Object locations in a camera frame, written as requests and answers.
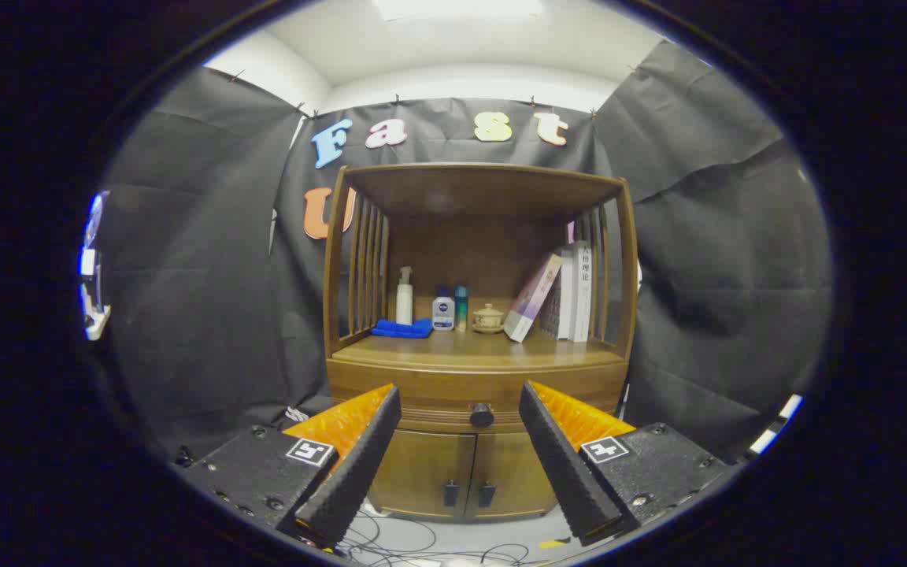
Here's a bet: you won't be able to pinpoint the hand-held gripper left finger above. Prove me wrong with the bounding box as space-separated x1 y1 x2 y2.
172 384 402 550

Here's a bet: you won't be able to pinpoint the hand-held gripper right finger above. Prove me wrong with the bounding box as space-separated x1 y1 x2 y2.
518 380 728 547

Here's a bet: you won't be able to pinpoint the wooden drawer with black knob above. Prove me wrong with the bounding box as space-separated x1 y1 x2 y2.
327 358 629 434

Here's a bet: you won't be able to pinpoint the wooden cabinet door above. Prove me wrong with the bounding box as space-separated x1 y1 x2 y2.
367 429 476 521
465 432 557 521

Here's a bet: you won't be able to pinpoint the wooden countertop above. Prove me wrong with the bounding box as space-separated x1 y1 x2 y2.
333 329 624 369

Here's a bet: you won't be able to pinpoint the wooden cabinet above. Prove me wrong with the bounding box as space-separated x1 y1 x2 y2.
322 163 640 524

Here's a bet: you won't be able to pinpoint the blue folded cloth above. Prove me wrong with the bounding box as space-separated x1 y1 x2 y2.
370 317 434 339

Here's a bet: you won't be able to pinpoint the dark patterned book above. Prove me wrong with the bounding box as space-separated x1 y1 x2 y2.
540 276 565 338

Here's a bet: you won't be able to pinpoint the white book with black lettering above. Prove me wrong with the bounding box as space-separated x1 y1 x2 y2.
572 240 594 343

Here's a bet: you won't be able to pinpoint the beige lidded teacup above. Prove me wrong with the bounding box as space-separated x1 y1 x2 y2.
472 303 506 335

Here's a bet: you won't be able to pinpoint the pink and white book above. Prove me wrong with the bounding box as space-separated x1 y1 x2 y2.
503 253 564 343

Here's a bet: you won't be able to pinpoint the plain white book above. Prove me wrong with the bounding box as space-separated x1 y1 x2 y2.
557 246 578 341

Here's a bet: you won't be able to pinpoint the white pump bottle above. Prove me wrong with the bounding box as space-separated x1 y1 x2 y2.
396 266 415 326

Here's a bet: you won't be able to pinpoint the white lotion bottle blue cap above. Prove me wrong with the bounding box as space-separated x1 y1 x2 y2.
431 286 456 332

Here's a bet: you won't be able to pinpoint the ceiling light panel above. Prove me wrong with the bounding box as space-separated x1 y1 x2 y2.
375 0 545 20

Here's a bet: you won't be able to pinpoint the black cables on floor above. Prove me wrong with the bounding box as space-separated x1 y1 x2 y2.
339 504 572 567

